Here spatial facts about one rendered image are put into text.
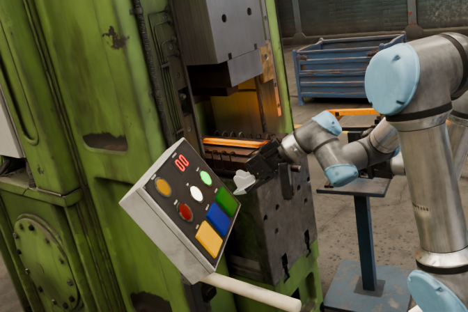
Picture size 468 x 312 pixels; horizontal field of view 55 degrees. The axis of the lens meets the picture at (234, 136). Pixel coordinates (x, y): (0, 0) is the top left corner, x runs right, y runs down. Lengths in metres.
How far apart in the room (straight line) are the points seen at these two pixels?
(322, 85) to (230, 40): 4.14
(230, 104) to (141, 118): 0.70
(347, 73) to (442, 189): 4.65
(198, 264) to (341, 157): 0.45
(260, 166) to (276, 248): 0.64
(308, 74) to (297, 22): 5.31
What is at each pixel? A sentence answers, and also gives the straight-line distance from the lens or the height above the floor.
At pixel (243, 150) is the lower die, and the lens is 1.77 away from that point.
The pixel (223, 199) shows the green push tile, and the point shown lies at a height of 1.02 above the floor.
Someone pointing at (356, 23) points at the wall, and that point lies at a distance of 10.16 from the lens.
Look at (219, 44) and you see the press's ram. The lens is 1.54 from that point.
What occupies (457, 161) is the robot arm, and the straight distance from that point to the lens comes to 1.34.
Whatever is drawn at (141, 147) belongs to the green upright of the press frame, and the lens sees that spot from 1.52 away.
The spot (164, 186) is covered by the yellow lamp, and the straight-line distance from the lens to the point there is 1.15.
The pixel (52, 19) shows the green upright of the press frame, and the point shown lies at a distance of 1.76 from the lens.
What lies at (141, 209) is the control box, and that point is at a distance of 1.11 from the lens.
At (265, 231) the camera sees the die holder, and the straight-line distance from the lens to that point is 1.74.
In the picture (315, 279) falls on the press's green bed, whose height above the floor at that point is 0.27.
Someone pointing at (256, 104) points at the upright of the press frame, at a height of 1.09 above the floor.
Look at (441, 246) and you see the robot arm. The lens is 0.93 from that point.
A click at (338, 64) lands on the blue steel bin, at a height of 0.51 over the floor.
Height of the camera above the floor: 1.61
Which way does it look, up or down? 18 degrees down
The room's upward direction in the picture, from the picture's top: 11 degrees counter-clockwise
